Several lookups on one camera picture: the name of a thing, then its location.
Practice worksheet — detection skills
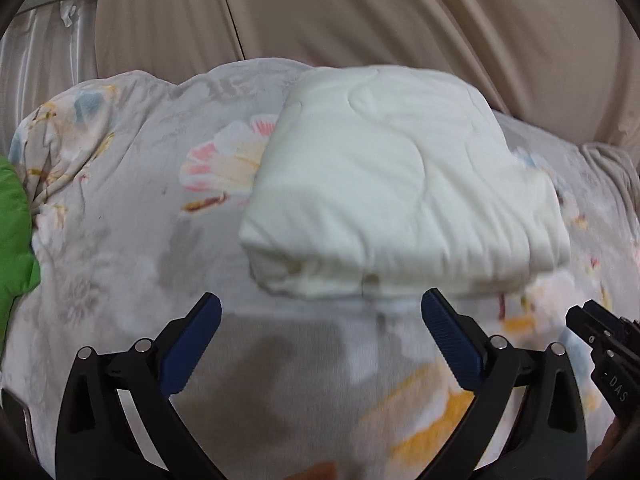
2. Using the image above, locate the cream quilted garment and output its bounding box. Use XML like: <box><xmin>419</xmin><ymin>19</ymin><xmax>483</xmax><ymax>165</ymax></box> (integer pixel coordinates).
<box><xmin>239</xmin><ymin>64</ymin><xmax>572</xmax><ymax>301</ymax></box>

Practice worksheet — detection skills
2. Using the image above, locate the beige curtain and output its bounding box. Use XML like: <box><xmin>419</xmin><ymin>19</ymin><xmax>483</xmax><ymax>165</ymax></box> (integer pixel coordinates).
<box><xmin>95</xmin><ymin>0</ymin><xmax>640</xmax><ymax>143</ymax></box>

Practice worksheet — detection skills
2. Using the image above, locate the floral grey blanket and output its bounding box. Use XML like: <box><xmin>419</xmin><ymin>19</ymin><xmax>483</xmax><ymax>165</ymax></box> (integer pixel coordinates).
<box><xmin>2</xmin><ymin>57</ymin><xmax>640</xmax><ymax>480</ymax></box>

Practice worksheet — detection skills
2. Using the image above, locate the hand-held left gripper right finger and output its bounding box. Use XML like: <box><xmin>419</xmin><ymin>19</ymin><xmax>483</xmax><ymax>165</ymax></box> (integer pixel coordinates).
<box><xmin>421</xmin><ymin>287</ymin><xmax>587</xmax><ymax>480</ymax></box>

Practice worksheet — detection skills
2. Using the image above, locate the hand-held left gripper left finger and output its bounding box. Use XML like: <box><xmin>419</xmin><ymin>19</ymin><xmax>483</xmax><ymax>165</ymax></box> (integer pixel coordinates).
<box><xmin>55</xmin><ymin>292</ymin><xmax>223</xmax><ymax>480</ymax></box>

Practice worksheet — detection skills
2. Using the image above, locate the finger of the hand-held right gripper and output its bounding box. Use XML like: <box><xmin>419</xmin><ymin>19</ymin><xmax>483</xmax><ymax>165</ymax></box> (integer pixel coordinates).
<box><xmin>565</xmin><ymin>307</ymin><xmax>608</xmax><ymax>359</ymax></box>
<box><xmin>583</xmin><ymin>299</ymin><xmax>632</xmax><ymax>333</ymax></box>

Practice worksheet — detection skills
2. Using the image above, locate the dark flat device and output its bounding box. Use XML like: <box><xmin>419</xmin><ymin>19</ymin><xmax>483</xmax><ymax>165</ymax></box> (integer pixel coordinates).
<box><xmin>0</xmin><ymin>387</ymin><xmax>37</xmax><ymax>456</ymax></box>

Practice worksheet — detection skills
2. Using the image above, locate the person's right forearm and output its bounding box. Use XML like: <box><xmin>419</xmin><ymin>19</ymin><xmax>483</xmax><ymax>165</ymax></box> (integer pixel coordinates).
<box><xmin>586</xmin><ymin>419</ymin><xmax>628</xmax><ymax>467</ymax></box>

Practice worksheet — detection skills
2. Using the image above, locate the shiny grey curtain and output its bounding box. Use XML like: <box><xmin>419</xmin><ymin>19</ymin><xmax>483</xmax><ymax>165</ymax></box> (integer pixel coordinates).
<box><xmin>0</xmin><ymin>0</ymin><xmax>103</xmax><ymax>141</ymax></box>

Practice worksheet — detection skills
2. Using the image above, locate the green cloth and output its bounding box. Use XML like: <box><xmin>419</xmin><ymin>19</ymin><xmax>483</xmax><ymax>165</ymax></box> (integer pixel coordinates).
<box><xmin>0</xmin><ymin>154</ymin><xmax>42</xmax><ymax>346</ymax></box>

